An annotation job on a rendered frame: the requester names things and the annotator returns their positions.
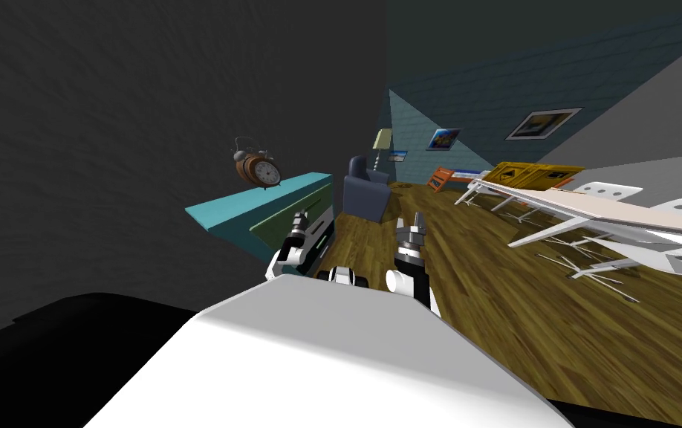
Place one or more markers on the brown alarm clock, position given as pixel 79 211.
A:
pixel 258 169

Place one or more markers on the orange box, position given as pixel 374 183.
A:
pixel 441 178

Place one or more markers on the colourful wall picture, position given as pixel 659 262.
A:
pixel 443 139

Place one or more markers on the white framed wall picture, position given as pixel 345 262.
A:
pixel 543 123

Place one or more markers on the long white table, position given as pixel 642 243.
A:
pixel 590 211

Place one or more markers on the dark blue armchair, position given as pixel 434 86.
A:
pixel 365 193

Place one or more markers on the floor lamp with pale shade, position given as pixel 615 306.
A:
pixel 382 142

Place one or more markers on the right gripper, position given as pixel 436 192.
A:
pixel 411 244

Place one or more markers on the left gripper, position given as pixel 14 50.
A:
pixel 300 227

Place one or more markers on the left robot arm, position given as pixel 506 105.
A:
pixel 286 254

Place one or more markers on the small blue wall picture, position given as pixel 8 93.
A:
pixel 398 156

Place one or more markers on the teal dresser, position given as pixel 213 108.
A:
pixel 240 214

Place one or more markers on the green drawer front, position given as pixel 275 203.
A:
pixel 293 208

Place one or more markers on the yellow crate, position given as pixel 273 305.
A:
pixel 531 175

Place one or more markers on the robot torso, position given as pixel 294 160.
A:
pixel 317 356

